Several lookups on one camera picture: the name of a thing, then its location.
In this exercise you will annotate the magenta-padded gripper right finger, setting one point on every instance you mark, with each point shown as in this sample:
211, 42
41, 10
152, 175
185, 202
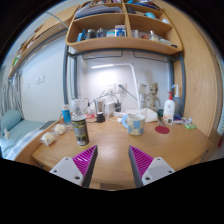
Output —
156, 168

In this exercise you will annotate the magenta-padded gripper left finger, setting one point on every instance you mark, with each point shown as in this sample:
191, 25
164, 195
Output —
68, 168

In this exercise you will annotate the clear bottle with dark label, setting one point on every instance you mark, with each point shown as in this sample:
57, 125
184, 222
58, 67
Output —
81, 130

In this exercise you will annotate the bagged white bun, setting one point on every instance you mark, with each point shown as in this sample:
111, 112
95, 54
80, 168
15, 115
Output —
60, 129
48, 138

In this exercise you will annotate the flat round red coaster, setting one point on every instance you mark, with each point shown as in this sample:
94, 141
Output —
162, 129

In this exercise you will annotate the white mug with blue patches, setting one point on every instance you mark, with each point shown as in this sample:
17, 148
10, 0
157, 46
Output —
136, 125

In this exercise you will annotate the small blue tube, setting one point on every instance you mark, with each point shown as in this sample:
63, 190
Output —
66, 115

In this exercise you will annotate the white box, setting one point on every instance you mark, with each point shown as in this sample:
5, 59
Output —
150, 114

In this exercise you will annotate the white tube with print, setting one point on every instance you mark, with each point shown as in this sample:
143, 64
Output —
184, 120

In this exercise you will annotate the white lotion bottle, red pump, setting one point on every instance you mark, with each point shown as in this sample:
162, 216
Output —
168, 110

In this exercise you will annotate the small black charger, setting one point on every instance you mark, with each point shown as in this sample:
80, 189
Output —
100, 117

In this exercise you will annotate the white power strip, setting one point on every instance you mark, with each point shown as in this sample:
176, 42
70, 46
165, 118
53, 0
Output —
120, 113

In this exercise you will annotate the bed with teal pillow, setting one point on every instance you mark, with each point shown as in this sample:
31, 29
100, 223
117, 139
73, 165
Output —
13, 128

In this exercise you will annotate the wooden robot figure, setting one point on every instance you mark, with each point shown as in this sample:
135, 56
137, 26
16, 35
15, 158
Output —
153, 95

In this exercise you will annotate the white desk lamp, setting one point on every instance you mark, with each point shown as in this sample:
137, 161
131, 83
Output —
135, 83

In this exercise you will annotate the wooden shelf unit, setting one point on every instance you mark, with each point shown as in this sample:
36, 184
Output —
123, 41

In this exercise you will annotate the grey metal frame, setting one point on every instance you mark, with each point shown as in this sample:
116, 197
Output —
65, 80

